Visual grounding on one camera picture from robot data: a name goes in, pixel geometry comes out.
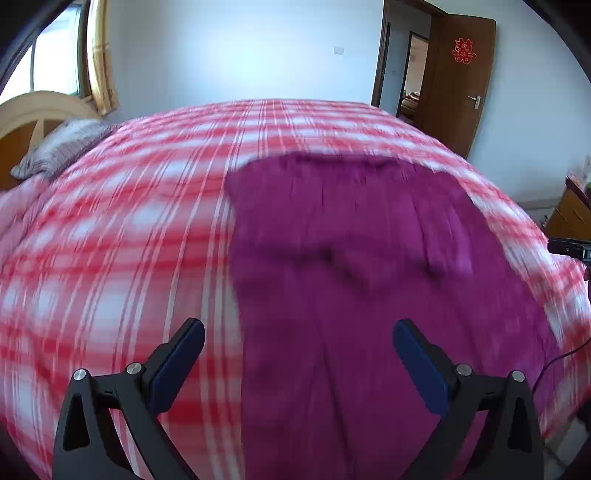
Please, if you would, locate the wooden bedside cabinet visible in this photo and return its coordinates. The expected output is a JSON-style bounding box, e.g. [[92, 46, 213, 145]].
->
[[544, 177, 591, 240]]

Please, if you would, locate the red plaid bed sheet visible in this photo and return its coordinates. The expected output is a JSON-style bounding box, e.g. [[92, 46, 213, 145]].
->
[[1, 100, 590, 479]]

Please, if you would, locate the magenta quilted down jacket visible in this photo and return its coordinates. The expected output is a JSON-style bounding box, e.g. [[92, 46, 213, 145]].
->
[[225, 153, 559, 479]]

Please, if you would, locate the pink floral folded quilt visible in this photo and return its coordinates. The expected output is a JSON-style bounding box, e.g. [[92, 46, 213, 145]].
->
[[0, 174, 50, 266]]

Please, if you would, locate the brown wooden door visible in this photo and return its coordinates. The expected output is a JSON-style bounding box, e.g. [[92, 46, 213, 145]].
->
[[414, 14, 497, 158]]

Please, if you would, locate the silver door handle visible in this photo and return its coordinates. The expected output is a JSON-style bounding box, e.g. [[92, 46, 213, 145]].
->
[[469, 95, 482, 110]]

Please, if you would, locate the window with frame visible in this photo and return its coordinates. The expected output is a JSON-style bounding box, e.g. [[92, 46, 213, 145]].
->
[[1, 1, 90, 103]]

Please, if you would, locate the red double happiness decoration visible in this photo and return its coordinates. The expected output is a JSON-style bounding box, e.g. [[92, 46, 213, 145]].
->
[[452, 38, 478, 65]]

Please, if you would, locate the cream and wood headboard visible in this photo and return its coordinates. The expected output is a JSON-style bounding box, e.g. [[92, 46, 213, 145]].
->
[[0, 91, 99, 191]]

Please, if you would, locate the striped pillow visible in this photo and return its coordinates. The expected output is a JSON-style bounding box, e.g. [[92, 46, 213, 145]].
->
[[10, 119, 114, 180]]

